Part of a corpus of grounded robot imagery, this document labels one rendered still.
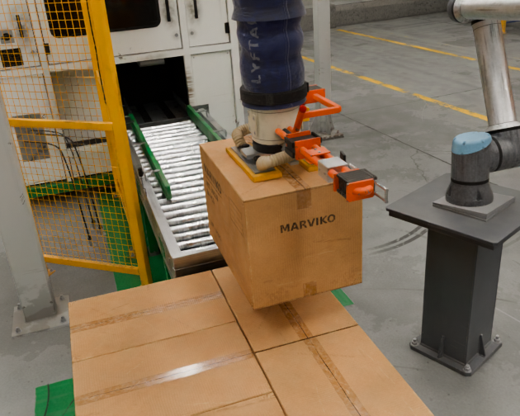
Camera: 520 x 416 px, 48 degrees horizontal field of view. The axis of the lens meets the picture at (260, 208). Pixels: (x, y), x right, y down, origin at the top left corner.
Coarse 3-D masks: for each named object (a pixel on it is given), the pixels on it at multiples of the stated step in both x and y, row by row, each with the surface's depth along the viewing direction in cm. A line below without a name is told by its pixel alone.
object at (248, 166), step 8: (248, 144) 209; (232, 152) 211; (240, 160) 203; (248, 160) 201; (256, 160) 195; (248, 168) 195; (256, 168) 193; (272, 168) 192; (248, 176) 192; (256, 176) 189; (264, 176) 189; (272, 176) 190; (280, 176) 190
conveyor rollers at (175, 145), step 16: (144, 128) 449; (160, 128) 444; (176, 128) 447; (192, 128) 442; (160, 144) 411; (176, 144) 406; (192, 144) 408; (144, 160) 383; (160, 160) 379; (176, 160) 380; (192, 160) 376; (176, 176) 356; (192, 176) 351; (160, 192) 337; (176, 192) 331; (192, 192) 334; (176, 208) 314; (192, 208) 309; (176, 224) 298; (192, 224) 292; (208, 224) 294; (176, 240) 281; (192, 240) 276; (208, 240) 277
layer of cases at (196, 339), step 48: (144, 288) 242; (192, 288) 239; (240, 288) 237; (96, 336) 214; (144, 336) 213; (192, 336) 211; (240, 336) 209; (288, 336) 207; (336, 336) 205; (96, 384) 191; (144, 384) 190; (192, 384) 188; (240, 384) 187; (288, 384) 185; (336, 384) 184; (384, 384) 182
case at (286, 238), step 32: (224, 160) 209; (224, 192) 201; (256, 192) 181; (288, 192) 180; (320, 192) 184; (224, 224) 212; (256, 224) 181; (288, 224) 185; (320, 224) 188; (352, 224) 192; (224, 256) 224; (256, 256) 185; (288, 256) 189; (320, 256) 193; (352, 256) 198; (256, 288) 190; (288, 288) 194; (320, 288) 199
